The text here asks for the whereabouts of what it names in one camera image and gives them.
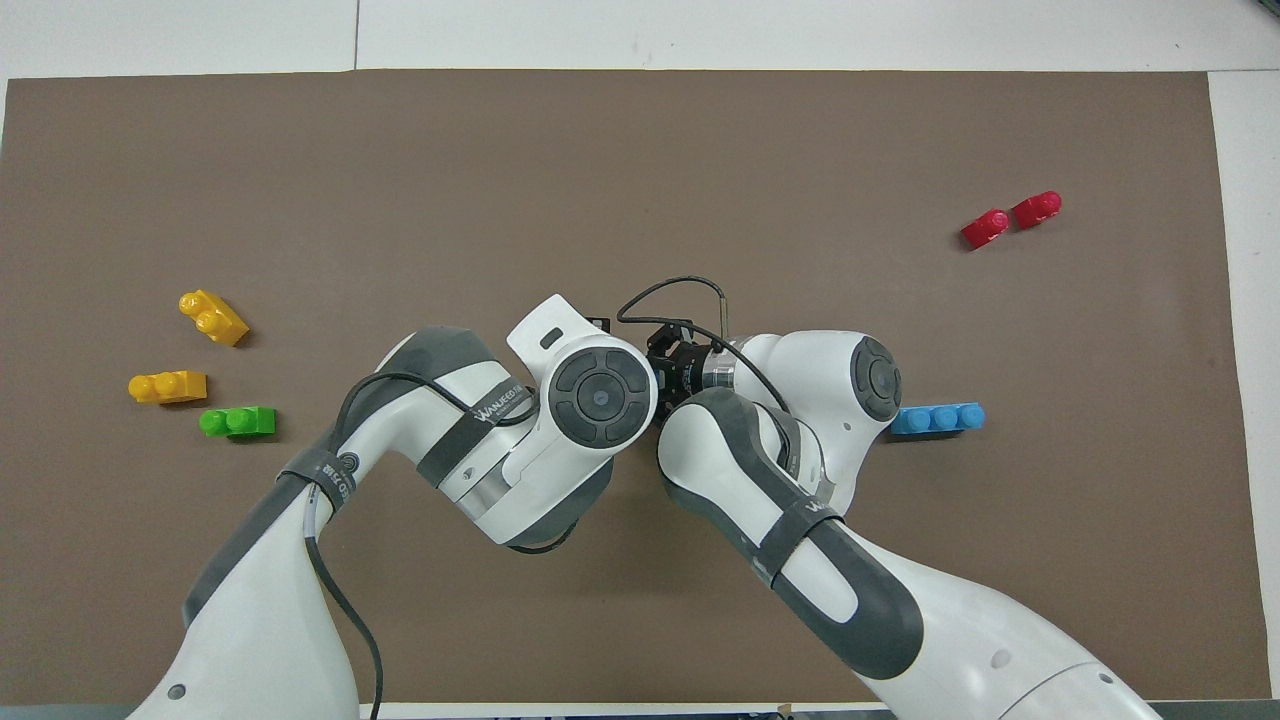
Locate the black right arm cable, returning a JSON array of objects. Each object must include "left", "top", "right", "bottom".
[{"left": 616, "top": 276, "right": 793, "bottom": 413}]

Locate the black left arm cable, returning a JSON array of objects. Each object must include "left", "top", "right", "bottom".
[{"left": 303, "top": 371, "right": 576, "bottom": 720}]

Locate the yellow two-stud brick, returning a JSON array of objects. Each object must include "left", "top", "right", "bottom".
[
  {"left": 178, "top": 289, "right": 251, "bottom": 349},
  {"left": 127, "top": 369, "right": 209, "bottom": 406}
]

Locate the green two-stud brick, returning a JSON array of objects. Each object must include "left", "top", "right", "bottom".
[{"left": 198, "top": 405, "right": 279, "bottom": 439}]

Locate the brown paper mat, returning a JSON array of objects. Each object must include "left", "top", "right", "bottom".
[{"left": 0, "top": 68, "right": 1273, "bottom": 707}]

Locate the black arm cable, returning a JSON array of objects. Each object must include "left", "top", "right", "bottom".
[
  {"left": 616, "top": 276, "right": 793, "bottom": 413},
  {"left": 303, "top": 371, "right": 576, "bottom": 720}
]

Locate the red one-stud brick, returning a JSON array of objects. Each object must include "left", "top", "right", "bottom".
[
  {"left": 960, "top": 207, "right": 1012, "bottom": 252},
  {"left": 1011, "top": 189, "right": 1064, "bottom": 230}
]

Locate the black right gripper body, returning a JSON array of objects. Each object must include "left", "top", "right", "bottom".
[{"left": 648, "top": 338, "right": 717, "bottom": 407}]

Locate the blue three-stud brick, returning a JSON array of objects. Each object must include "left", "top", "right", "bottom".
[{"left": 889, "top": 401, "right": 988, "bottom": 437}]

